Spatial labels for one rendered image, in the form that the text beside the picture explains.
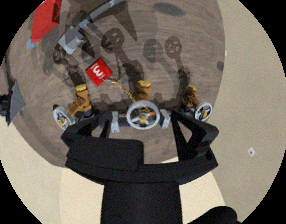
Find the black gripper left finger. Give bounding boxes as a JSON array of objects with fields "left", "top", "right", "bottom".
[{"left": 65, "top": 110, "right": 113, "bottom": 138}]

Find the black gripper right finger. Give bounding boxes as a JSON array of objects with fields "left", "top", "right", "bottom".
[{"left": 171, "top": 110, "right": 219, "bottom": 161}]

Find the red flat block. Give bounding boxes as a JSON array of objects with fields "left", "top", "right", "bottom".
[{"left": 31, "top": 0, "right": 62, "bottom": 42}]

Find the red square tag with gold chain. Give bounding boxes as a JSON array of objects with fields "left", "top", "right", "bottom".
[{"left": 86, "top": 58, "right": 136, "bottom": 103}]

